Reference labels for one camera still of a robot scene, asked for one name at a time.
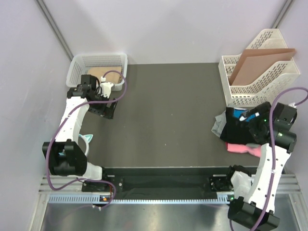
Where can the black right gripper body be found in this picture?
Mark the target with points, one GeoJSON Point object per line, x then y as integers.
{"type": "Point", "coordinates": [257, 123]}

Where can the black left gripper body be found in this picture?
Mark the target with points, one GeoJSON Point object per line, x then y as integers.
{"type": "Point", "coordinates": [98, 108]}

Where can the black t shirt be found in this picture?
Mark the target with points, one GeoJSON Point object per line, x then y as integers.
{"type": "Point", "coordinates": [236, 131]}

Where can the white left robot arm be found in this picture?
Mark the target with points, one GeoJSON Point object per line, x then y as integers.
{"type": "Point", "coordinates": [63, 155]}

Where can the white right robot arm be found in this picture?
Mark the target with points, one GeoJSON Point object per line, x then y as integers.
{"type": "Point", "coordinates": [253, 205]}

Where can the pink t shirt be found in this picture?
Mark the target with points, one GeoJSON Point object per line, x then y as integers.
{"type": "Point", "coordinates": [250, 148]}

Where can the beige folded t shirt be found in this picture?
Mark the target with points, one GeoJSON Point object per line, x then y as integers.
{"type": "Point", "coordinates": [110, 77]}

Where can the teal cat ear headphones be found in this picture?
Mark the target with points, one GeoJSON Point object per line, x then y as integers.
{"type": "Point", "coordinates": [86, 138]}

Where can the white perforated plastic basket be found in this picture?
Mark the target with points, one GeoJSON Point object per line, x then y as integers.
{"type": "Point", "coordinates": [96, 64]}

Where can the grey t shirt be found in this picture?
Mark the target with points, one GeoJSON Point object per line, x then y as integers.
{"type": "Point", "coordinates": [220, 122]}

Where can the white plastic file organizer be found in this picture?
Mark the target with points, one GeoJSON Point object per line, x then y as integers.
{"type": "Point", "coordinates": [277, 78]}

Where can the brown cardboard folder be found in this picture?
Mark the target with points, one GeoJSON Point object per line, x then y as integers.
{"type": "Point", "coordinates": [253, 63]}

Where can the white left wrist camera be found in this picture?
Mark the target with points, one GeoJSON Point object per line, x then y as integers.
{"type": "Point", "coordinates": [106, 87]}

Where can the white slotted cable duct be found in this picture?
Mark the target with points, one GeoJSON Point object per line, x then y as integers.
{"type": "Point", "coordinates": [104, 199]}

